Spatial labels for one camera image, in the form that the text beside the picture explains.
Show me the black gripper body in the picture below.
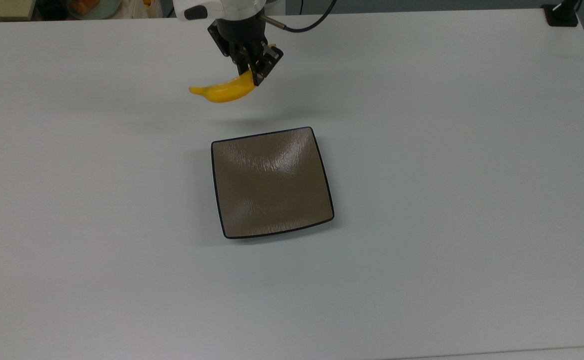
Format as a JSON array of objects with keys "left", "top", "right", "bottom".
[{"left": 207, "top": 14, "right": 269, "bottom": 57}]

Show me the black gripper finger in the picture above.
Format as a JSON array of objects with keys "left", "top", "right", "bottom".
[
  {"left": 231, "top": 43, "right": 253, "bottom": 76},
  {"left": 252, "top": 44, "right": 285, "bottom": 87}
]

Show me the yellow banana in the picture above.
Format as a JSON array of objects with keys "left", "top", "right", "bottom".
[{"left": 189, "top": 69, "right": 258, "bottom": 104}]

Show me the square brown ceramic plate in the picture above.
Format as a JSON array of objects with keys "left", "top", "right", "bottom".
[{"left": 211, "top": 126, "right": 335, "bottom": 240}]

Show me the white plastic bag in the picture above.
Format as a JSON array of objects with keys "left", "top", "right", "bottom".
[{"left": 121, "top": 0, "right": 163, "bottom": 19}]

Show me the pale green bowl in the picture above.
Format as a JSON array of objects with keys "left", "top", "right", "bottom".
[{"left": 67, "top": 0, "right": 123, "bottom": 20}]

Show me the beige box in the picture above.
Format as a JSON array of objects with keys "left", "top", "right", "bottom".
[{"left": 0, "top": 0, "right": 37, "bottom": 22}]

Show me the black clamp stand base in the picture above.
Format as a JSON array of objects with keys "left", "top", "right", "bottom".
[{"left": 542, "top": 0, "right": 583, "bottom": 28}]

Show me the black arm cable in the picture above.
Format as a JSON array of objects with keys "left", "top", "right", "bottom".
[{"left": 261, "top": 0, "right": 337, "bottom": 34}]

